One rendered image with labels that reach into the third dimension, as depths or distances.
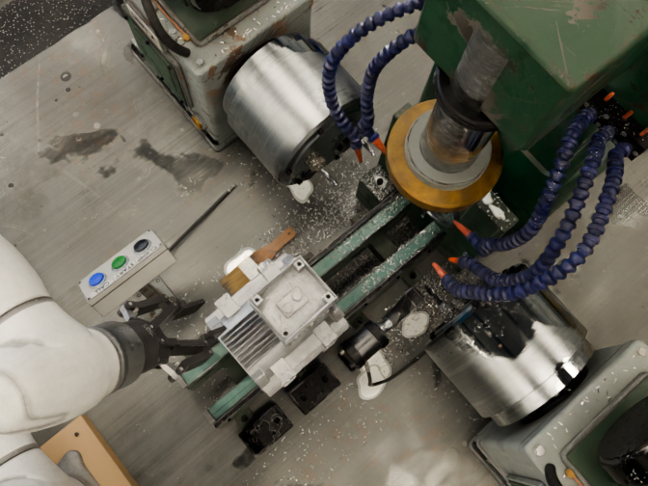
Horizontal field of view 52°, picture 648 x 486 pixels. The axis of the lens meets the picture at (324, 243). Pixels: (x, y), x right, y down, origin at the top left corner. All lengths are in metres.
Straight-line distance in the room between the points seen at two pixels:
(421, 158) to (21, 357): 0.60
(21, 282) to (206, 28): 0.66
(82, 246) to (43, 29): 1.40
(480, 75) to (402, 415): 0.90
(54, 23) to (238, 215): 1.50
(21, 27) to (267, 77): 1.73
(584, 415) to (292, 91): 0.76
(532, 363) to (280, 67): 0.69
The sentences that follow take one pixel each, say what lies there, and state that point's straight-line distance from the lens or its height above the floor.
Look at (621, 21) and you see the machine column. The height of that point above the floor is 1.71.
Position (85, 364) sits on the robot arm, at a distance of 0.80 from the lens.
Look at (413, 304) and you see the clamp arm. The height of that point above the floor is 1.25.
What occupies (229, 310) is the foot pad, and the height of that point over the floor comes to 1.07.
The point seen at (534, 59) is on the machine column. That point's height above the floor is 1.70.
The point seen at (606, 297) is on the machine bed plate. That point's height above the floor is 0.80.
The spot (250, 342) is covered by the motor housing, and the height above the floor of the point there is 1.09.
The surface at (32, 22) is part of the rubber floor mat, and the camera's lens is 2.87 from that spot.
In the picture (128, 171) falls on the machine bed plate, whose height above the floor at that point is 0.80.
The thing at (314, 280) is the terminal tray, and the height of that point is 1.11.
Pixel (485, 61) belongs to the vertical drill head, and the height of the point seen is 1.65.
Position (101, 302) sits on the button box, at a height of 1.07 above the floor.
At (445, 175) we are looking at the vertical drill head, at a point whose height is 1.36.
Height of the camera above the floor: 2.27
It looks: 75 degrees down
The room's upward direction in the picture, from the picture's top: 9 degrees clockwise
